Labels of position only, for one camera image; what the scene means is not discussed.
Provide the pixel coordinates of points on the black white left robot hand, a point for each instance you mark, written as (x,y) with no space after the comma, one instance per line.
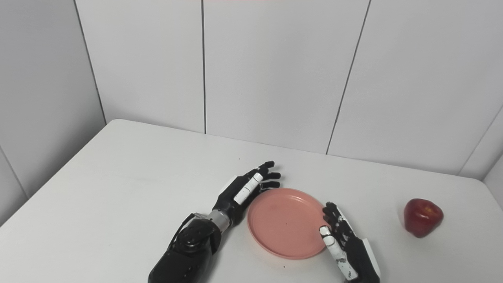
(239,192)

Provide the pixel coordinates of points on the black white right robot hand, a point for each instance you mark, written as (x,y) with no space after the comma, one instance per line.
(349,251)

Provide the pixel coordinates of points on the pink round plate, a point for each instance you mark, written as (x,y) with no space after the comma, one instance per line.
(285,224)

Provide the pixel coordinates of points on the red apple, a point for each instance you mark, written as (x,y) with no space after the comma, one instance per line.
(422,218)

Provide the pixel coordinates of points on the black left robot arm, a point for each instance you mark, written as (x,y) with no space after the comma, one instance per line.
(188,251)

